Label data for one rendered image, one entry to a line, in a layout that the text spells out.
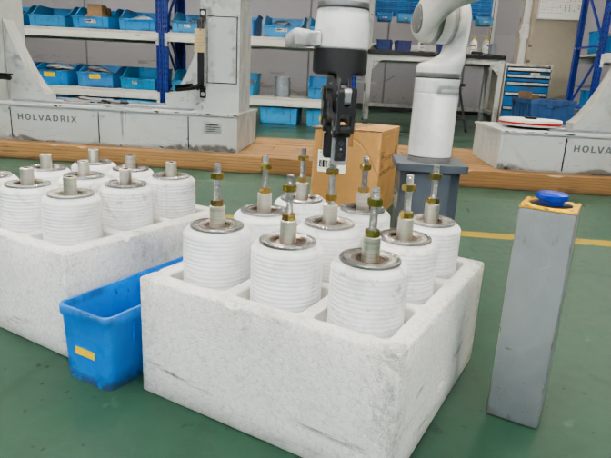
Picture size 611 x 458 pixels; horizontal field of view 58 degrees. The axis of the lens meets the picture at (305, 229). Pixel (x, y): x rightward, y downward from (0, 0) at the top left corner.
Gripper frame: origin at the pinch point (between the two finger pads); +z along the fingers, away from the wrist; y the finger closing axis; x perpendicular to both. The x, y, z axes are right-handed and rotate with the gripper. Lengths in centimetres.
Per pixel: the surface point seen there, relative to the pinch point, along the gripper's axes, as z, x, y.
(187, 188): 12.5, 22.9, 32.3
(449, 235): 11.7, -18.0, -2.5
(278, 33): -47, -32, 457
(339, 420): 28.4, 1.9, -23.2
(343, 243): 12.3, -1.3, -4.6
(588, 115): 1, -159, 172
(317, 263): 12.7, 3.7, -12.3
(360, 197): 8.5, -6.6, 8.5
